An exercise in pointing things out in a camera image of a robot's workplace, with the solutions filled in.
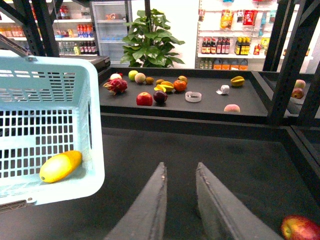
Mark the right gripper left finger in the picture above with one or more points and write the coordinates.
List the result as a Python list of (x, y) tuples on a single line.
[(145, 219)]

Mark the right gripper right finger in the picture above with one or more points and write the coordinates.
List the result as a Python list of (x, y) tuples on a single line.
[(223, 215)]

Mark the yellow mango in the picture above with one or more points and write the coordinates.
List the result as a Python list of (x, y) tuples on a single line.
[(60, 166)]

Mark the light blue plastic basket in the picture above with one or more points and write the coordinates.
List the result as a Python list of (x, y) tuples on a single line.
[(48, 105)]

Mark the red green mango back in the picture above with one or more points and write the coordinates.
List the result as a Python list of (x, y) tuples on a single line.
[(183, 78)]

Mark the red yellow apple near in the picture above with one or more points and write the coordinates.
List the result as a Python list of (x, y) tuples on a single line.
[(297, 227)]

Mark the pale peach front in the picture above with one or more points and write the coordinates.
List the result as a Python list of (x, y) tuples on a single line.
[(232, 108)]

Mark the dark purple plum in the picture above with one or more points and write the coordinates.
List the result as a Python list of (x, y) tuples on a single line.
[(160, 97)]

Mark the yellow star fruit right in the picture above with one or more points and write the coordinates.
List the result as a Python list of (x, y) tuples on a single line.
[(237, 81)]

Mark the yellow star fruit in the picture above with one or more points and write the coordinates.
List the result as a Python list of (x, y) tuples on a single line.
[(237, 81), (165, 87)]

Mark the yellow star fruit centre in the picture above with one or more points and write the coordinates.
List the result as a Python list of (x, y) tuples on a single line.
[(165, 87)]

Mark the orange persimmon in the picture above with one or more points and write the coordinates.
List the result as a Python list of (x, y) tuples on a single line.
[(179, 85)]

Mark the pink dragon fruit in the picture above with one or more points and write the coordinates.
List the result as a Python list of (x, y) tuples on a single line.
[(116, 85)]

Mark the brown kiwi right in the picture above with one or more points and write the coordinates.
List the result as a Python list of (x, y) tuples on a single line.
[(159, 81)]

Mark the brown kiwi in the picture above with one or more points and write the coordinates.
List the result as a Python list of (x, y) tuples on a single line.
[(149, 80), (159, 81)]

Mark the brown kiwi left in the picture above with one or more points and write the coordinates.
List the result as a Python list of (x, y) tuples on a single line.
[(149, 80)]

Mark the red apple side tray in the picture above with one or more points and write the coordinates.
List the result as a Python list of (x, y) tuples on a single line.
[(297, 93)]

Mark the green apple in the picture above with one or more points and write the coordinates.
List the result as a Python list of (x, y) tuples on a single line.
[(132, 74)]

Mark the white round fruit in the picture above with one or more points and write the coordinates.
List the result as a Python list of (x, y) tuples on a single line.
[(115, 76)]

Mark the peach on side tray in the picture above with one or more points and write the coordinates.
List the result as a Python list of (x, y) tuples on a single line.
[(299, 83)]

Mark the chest freezer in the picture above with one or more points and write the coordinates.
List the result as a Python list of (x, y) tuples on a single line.
[(101, 63)]

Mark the green potted plant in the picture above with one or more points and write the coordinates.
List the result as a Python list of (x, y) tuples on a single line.
[(149, 42)]

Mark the glass door fridge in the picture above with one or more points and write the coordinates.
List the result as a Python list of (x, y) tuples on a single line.
[(110, 18)]

